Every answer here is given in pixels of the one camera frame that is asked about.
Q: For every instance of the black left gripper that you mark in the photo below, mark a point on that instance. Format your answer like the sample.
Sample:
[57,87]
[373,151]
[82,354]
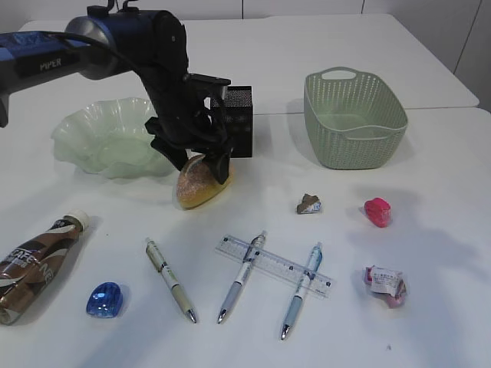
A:
[185,121]

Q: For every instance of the bread roll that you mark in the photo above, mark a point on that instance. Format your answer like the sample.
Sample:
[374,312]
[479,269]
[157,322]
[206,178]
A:
[197,185]

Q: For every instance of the Nescafe coffee bottle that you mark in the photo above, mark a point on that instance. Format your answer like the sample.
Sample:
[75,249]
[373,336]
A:
[30,267]

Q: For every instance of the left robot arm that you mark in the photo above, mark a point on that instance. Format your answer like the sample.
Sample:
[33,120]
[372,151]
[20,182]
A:
[151,43]

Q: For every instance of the black pen holder box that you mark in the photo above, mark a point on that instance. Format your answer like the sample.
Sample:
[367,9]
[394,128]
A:
[238,119]

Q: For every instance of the green glass wavy plate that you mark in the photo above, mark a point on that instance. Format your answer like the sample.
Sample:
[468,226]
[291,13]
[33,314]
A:
[109,138]

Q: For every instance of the grey blue pen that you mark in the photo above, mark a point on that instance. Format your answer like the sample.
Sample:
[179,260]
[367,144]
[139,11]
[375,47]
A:
[236,288]

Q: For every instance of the beige pen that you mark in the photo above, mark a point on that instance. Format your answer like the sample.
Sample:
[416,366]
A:
[175,287]

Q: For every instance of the light blue pen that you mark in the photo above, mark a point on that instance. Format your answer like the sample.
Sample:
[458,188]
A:
[296,302]

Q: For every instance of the green plastic basket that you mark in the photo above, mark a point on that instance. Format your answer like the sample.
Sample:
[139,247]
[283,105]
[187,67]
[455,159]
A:
[353,119]

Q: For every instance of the pink pencil sharpener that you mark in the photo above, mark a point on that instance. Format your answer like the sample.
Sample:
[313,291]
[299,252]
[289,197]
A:
[378,211]

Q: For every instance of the clear plastic ruler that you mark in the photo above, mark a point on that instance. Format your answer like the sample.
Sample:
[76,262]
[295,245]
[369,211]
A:
[278,267]

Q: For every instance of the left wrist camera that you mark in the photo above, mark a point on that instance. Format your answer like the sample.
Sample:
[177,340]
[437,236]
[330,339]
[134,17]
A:
[208,86]

